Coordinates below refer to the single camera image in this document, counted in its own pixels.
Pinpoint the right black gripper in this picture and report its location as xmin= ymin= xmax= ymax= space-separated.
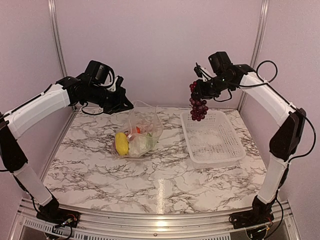
xmin=190 ymin=73 xmax=234 ymax=100

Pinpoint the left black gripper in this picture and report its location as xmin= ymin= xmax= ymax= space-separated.
xmin=87 ymin=83 xmax=133 ymax=114

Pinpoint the purple grape bunch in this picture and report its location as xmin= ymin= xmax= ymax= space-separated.
xmin=189 ymin=81 xmax=209 ymax=122

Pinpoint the clear zip top bag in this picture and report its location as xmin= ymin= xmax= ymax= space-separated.
xmin=112 ymin=100 xmax=163 ymax=159

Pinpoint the white cauliflower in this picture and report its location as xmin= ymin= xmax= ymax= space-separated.
xmin=127 ymin=132 xmax=156 ymax=158

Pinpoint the yellow lemon toy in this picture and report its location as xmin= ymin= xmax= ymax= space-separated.
xmin=115 ymin=132 xmax=129 ymax=156

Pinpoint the white plastic basket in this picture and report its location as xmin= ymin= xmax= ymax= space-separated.
xmin=180 ymin=110 xmax=247 ymax=169

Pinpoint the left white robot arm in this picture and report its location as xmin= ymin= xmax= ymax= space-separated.
xmin=0 ymin=73 xmax=134 ymax=223

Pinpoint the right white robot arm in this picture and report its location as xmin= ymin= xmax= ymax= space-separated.
xmin=190 ymin=62 xmax=307 ymax=229

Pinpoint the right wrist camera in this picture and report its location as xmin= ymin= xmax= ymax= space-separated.
xmin=193 ymin=51 xmax=232 ymax=82

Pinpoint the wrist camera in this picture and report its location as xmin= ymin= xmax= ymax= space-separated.
xmin=193 ymin=51 xmax=232 ymax=82
xmin=84 ymin=60 xmax=124 ymax=93

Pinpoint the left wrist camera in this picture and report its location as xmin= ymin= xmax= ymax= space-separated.
xmin=84 ymin=60 xmax=124 ymax=93

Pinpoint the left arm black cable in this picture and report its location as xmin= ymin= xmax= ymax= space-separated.
xmin=79 ymin=101 xmax=106 ymax=116

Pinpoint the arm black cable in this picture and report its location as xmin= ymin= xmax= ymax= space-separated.
xmin=79 ymin=101 xmax=106 ymax=116
xmin=212 ymin=59 xmax=316 ymax=160

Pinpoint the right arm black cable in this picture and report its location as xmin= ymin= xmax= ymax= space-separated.
xmin=212 ymin=59 xmax=316 ymax=160

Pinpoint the right aluminium frame post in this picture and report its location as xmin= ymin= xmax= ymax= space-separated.
xmin=237 ymin=0 xmax=270 ymax=111

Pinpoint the aluminium frame post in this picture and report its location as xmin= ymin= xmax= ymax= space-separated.
xmin=237 ymin=0 xmax=270 ymax=111
xmin=48 ymin=0 xmax=68 ymax=77

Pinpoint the left aluminium frame post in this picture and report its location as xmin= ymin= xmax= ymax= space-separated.
xmin=48 ymin=0 xmax=68 ymax=77

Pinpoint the front aluminium rail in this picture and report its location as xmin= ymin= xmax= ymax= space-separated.
xmin=7 ymin=204 xmax=302 ymax=240

